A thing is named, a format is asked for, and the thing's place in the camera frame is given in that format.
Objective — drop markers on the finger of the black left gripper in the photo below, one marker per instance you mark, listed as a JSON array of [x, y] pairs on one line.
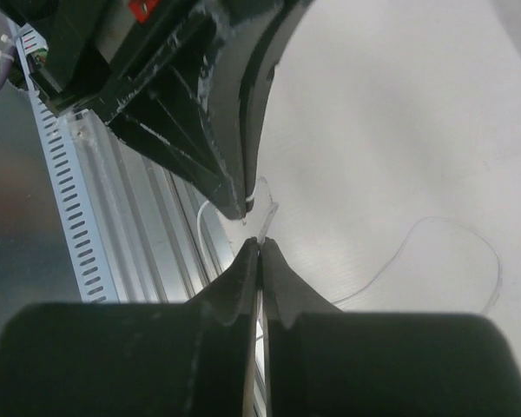
[[257, 83]]

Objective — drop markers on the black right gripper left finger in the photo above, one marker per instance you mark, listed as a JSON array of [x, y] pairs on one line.
[[194, 358]]

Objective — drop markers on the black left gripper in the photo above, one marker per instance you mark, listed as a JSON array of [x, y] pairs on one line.
[[169, 78]]

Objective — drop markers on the white slotted cable duct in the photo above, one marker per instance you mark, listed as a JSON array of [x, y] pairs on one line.
[[87, 254]]

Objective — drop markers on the aluminium table edge rail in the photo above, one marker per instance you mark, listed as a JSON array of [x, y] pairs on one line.
[[161, 240]]

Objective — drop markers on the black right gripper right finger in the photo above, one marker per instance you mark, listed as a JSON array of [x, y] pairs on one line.
[[322, 361]]

